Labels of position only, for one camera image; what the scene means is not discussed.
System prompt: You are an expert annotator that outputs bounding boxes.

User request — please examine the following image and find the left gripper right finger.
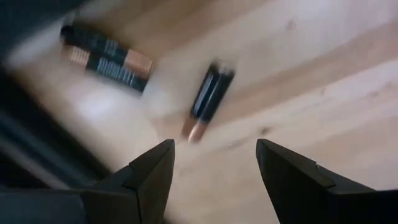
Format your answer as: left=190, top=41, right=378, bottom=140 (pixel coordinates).
left=256, top=139, right=398, bottom=224

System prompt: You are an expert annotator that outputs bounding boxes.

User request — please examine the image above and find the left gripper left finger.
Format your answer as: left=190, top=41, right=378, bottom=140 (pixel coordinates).
left=0, top=139, right=175, bottom=224

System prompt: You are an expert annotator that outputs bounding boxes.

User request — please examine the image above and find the black aluminium table frame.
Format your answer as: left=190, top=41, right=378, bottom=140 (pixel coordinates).
left=0, top=0, right=114, bottom=191

